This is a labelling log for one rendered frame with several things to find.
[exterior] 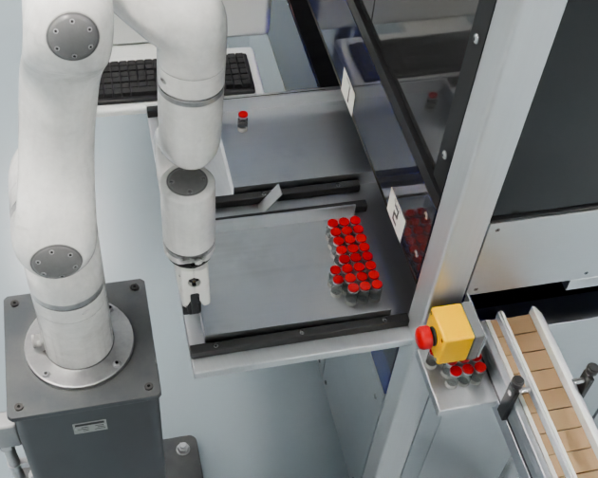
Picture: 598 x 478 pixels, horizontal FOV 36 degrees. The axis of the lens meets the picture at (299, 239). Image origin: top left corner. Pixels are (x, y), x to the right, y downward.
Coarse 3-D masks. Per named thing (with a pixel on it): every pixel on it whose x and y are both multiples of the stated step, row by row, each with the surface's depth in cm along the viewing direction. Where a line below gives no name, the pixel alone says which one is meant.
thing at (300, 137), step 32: (288, 96) 201; (320, 96) 203; (224, 128) 197; (256, 128) 198; (288, 128) 199; (320, 128) 199; (352, 128) 200; (224, 160) 190; (256, 160) 192; (288, 160) 192; (320, 160) 193; (352, 160) 194
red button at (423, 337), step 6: (420, 330) 151; (426, 330) 151; (420, 336) 151; (426, 336) 150; (432, 336) 150; (420, 342) 151; (426, 342) 150; (432, 342) 151; (420, 348) 152; (426, 348) 151
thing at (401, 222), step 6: (390, 192) 167; (390, 198) 168; (396, 198) 165; (390, 204) 168; (396, 204) 165; (390, 210) 169; (396, 210) 165; (390, 216) 169; (402, 216) 162; (396, 222) 166; (402, 222) 162; (396, 228) 167; (402, 228) 163
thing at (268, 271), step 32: (224, 224) 177; (256, 224) 179; (288, 224) 181; (320, 224) 182; (224, 256) 175; (256, 256) 175; (288, 256) 176; (320, 256) 176; (224, 288) 170; (256, 288) 170; (288, 288) 171; (320, 288) 171; (224, 320) 165; (256, 320) 166; (288, 320) 166; (320, 320) 163; (352, 320) 165
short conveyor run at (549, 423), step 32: (512, 320) 164; (544, 320) 164; (480, 352) 164; (512, 352) 156; (544, 352) 160; (512, 384) 148; (544, 384) 156; (576, 384) 156; (512, 416) 154; (544, 416) 147; (576, 416) 152; (512, 448) 155; (544, 448) 148; (576, 448) 148
